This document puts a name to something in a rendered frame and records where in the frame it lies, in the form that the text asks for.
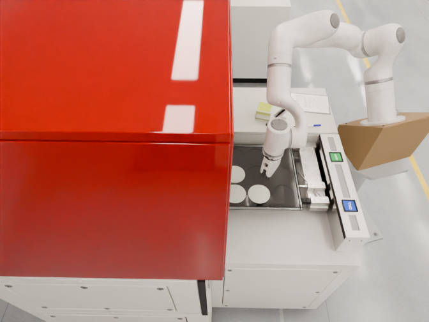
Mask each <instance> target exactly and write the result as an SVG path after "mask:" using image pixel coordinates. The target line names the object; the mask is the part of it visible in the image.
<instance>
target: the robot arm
mask: <svg viewBox="0 0 429 322"><path fill-rule="evenodd" d="M405 39H406V35H405V31H404V29H403V27H402V26H401V25H399V24H395V23H390V24H385V25H383V26H379V27H375V28H373V29H369V30H366V31H361V30H360V28H358V27H357V26H355V25H352V24H348V23H345V22H340V18H339V16H338V14H337V13H336V12H335V11H333V10H320V11H316V12H313V13H309V14H307V15H304V16H302V17H298V18H296V19H292V20H289V21H286V22H284V23H281V24H279V25H278V26H276V27H275V28H274V29H273V30H272V32H271V34H270V37H269V43H268V56H267V91H266V98H267V102H268V103H269V104H270V105H274V106H277V107H280V108H282V109H285V110H287V111H289V112H290V113H291V114H292V116H293V117H294V121H295V128H291V127H290V123H289V122H288V121H287V120H286V119H283V118H273V119H270V120H269V121H268V123H267V128H266V135H265V139H264V146H263V148H262V149H263V150H262V152H263V154H264V159H263V161H262V165H261V168H260V172H261V173H262V172H263V175H262V177H263V178H265V179H267V180H270V179H271V177H272V175H273V173H274V172H275V171H276V169H277V167H278V166H279V165H280V161H281V158H282V157H283V154H284V151H285V149H286V148H303V147H305V146H306V142H307V138H308V121H307V117H306V114H305V112H304V110H303V109H302V108H301V106H300V105H299V104H298V103H297V102H296V101H295V100H294V99H293V98H292V97H291V95H290V85H291V75H292V51H293V49H295V48H297V47H298V48H304V49H312V48H323V47H334V48H339V49H345V50H347V51H349V53H350V54H351V55H352V56H353V57H355V58H359V59H363V58H369V57H373V56H378V58H377V60H376V62H375V63H374V64H373V65H372V66H371V67H369V68H368V69H367V70H366V71H365V72H364V84H365V97H366V108H367V115H368V119H366V120H364V121H361V122H360V125H362V126H379V125H388V124H392V123H398V122H401V121H404V120H405V116H397V115H398V114H399V111H398V109H396V104H395V89H394V80H393V65H394V62H395V60H396V58H397V56H398V55H399V53H400V51H401V50H402V48H403V46H404V44H405Z"/></svg>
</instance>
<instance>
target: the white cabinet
mask: <svg viewBox="0 0 429 322"><path fill-rule="evenodd" d="M359 267H360V266H329V265H293V264H225V276H224V277H223V280H212V281H211V298H212V307H235V308H268V309H316V308H317V307H318V306H319V305H320V304H321V303H322V302H323V301H324V300H325V299H326V298H327V297H329V296H330V295H331V294H332V293H333V292H334V291H335V290H336V289H337V288H338V287H339V286H340V285H341V284H342V283H343V282H344V281H345V280H346V279H347V278H348V277H349V276H350V275H351V274H352V273H353V272H354V271H356V270H357V269H358V268H359Z"/></svg>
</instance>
